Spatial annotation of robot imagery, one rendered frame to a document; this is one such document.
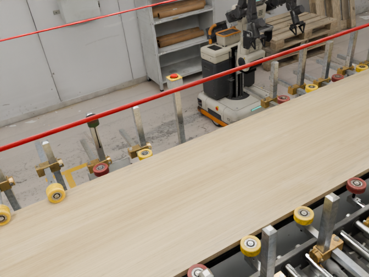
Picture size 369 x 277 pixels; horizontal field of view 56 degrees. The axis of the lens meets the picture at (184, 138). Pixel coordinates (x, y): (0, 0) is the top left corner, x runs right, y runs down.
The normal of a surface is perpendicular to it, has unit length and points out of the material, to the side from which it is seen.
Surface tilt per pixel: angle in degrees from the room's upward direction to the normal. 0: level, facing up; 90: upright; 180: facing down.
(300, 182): 0
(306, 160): 0
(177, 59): 90
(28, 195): 0
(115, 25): 90
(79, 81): 90
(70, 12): 90
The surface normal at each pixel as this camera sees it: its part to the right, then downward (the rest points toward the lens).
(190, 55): 0.48, 0.45
